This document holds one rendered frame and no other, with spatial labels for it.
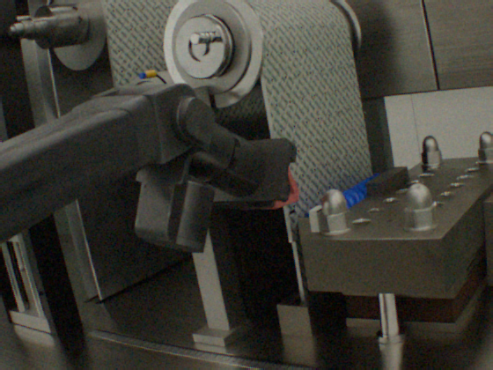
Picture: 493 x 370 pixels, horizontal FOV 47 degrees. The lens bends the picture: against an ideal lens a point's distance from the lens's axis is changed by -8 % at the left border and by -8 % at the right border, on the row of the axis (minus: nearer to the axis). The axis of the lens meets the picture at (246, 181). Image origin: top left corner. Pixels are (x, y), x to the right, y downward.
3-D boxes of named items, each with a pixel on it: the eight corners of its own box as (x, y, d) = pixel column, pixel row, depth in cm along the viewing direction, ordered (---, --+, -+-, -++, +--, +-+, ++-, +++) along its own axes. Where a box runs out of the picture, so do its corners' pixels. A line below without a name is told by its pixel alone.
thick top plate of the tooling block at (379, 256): (308, 291, 66) (299, 238, 65) (427, 195, 97) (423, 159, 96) (445, 295, 57) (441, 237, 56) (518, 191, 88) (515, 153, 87)
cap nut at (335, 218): (314, 235, 65) (308, 194, 65) (330, 225, 68) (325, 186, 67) (344, 235, 63) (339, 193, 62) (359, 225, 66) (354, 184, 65)
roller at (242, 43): (173, 94, 75) (167, 3, 72) (285, 73, 95) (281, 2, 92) (251, 95, 68) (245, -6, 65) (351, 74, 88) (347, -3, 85)
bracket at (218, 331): (192, 344, 74) (139, 99, 69) (223, 323, 79) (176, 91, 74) (223, 349, 71) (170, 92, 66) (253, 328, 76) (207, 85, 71)
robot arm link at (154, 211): (190, 88, 49) (109, 92, 53) (159, 230, 46) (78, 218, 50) (253, 138, 59) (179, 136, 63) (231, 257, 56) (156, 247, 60)
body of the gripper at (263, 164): (291, 203, 62) (247, 183, 56) (213, 206, 68) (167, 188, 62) (298, 143, 64) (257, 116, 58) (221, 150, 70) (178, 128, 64)
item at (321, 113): (289, 242, 71) (261, 83, 68) (371, 190, 89) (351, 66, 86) (292, 242, 71) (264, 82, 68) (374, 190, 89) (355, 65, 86)
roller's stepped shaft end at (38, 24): (5, 45, 76) (2, 23, 76) (39, 40, 81) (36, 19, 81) (17, 40, 74) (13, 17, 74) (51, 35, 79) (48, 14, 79)
